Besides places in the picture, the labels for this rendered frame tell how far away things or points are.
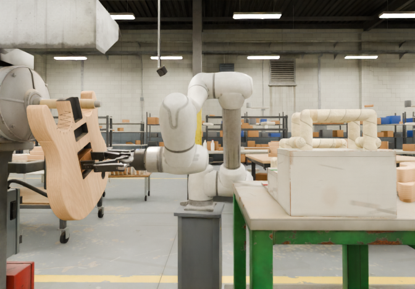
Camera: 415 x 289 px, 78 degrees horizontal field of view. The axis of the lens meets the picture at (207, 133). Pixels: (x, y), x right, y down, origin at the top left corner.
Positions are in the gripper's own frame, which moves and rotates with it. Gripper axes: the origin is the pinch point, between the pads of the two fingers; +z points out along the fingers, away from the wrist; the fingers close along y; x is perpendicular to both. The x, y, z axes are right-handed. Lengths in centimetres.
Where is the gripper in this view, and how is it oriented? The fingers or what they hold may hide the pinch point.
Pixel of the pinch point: (88, 160)
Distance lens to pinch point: 98.2
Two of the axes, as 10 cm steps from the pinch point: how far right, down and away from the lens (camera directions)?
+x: -0.1, -9.5, -3.2
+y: 0.0, -3.2, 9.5
